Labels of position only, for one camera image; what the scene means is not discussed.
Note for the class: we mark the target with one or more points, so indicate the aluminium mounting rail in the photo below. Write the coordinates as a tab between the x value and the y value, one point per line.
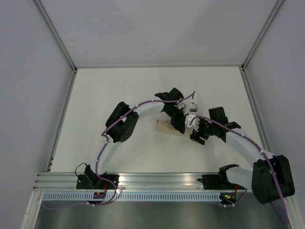
130	182

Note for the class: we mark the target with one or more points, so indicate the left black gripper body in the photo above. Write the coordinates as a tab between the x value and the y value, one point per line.
177	117

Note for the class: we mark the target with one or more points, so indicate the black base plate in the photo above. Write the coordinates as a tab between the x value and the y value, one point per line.
109	182
217	182

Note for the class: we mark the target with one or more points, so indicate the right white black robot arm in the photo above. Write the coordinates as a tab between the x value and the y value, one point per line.
270	177

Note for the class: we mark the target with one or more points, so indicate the beige cloth napkin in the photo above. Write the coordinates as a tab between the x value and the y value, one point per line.
166	128

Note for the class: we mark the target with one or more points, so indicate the aluminium frame post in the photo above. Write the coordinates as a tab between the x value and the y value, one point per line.
273	13
54	33

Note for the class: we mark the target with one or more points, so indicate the white slotted cable duct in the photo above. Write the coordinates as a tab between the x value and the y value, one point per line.
136	196

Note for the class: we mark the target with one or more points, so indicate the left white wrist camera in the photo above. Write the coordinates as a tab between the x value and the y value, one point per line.
192	107

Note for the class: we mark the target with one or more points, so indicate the right aluminium frame post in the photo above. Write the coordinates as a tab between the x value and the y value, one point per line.
273	13

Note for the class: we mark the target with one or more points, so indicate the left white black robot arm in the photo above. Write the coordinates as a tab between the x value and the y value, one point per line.
120	126

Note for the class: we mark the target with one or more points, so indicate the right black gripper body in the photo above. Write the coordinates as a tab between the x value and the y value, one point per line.
205	128

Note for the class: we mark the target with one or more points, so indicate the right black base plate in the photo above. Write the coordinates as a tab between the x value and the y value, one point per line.
217	182

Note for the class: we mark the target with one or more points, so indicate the left aluminium frame post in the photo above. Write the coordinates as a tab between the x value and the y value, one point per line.
54	33

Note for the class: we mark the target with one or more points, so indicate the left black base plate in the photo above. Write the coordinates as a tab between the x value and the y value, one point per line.
109	182

